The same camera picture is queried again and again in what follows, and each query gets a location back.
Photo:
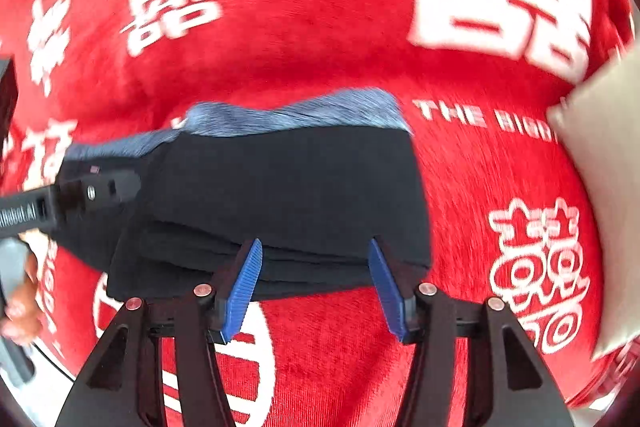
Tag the beige pillow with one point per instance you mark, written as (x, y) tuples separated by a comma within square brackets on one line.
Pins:
[(598, 124)]

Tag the person left hand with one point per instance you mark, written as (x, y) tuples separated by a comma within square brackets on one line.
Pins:
[(22, 323)]

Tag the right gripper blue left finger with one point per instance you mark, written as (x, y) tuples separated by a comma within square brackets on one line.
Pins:
[(235, 289)]

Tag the red blanket with white characters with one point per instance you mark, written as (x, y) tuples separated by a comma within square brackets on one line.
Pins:
[(509, 216)]

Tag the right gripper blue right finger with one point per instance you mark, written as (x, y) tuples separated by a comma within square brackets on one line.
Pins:
[(394, 283)]

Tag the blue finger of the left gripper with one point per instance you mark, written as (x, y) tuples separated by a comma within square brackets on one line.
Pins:
[(96, 191)]

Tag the black pants with blue trim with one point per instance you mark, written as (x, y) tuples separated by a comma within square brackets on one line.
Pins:
[(314, 182)]

